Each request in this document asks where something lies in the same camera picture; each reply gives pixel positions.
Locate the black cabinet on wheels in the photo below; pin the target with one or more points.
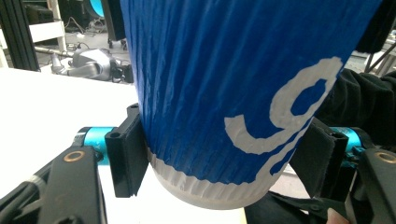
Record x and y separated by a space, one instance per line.
113 21

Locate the blue printed paper cup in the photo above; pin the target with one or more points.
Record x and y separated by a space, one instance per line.
218 77

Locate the white foam mat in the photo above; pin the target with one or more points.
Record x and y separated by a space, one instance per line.
46 102

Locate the grey robot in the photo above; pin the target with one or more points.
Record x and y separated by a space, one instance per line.
90 63

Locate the metal tube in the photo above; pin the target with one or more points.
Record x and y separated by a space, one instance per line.
53 51

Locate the white shelf frame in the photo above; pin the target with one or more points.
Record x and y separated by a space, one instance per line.
46 31

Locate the tripod legs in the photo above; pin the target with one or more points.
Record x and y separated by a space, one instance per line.
381 59

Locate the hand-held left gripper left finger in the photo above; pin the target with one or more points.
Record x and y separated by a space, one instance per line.
127 155

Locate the black frame post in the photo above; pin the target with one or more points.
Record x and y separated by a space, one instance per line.
17 34

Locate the cyan round object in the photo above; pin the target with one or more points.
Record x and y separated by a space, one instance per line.
97 6

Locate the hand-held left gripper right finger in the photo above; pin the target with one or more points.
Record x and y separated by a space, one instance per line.
320 161

